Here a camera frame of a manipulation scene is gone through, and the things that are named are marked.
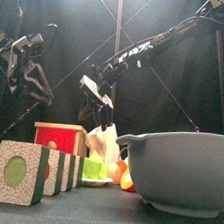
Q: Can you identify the pale orange toy egg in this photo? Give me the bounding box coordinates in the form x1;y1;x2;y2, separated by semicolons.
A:
105;161;125;186

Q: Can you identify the sushi roll block red centre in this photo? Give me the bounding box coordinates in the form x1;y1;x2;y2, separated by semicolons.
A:
42;148;67;198

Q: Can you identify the sushi roll block green centre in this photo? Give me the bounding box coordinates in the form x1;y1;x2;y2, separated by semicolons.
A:
0;139;51;209

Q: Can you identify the white cloth bag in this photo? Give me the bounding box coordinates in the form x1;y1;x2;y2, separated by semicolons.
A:
83;121;123;170

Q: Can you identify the red wooden box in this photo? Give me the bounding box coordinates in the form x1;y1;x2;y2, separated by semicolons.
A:
31;121;89;159

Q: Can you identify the orange toy fruit piece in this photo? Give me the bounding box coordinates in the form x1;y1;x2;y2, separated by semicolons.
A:
115;159;129;174

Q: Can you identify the green toy food piece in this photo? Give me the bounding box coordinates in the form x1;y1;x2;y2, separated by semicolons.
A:
81;149;110;181

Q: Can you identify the small white plate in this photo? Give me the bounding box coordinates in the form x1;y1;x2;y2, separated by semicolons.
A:
81;175;114;189

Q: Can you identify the yellow orange toy fruit slice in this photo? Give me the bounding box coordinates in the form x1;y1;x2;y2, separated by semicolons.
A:
120;167;139;193

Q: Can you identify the large grey bowl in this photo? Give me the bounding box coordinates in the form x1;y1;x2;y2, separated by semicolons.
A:
110;125;224;221

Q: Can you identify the thin diagonal frame strut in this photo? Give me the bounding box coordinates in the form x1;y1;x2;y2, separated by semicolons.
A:
0;99;41;154

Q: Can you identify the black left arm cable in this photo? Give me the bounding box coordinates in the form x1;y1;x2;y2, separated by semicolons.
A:
38;22;59;60

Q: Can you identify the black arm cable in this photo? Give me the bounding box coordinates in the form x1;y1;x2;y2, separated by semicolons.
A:
38;22;59;60
174;13;224;35

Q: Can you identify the vertical metal frame pole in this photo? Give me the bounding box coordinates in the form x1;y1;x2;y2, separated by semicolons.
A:
110;0;124;103

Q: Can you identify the dark frame leg pole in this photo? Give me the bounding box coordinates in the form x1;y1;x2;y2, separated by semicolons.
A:
207;28;224;137

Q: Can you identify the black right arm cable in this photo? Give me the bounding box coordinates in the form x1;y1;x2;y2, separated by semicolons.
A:
174;13;224;35

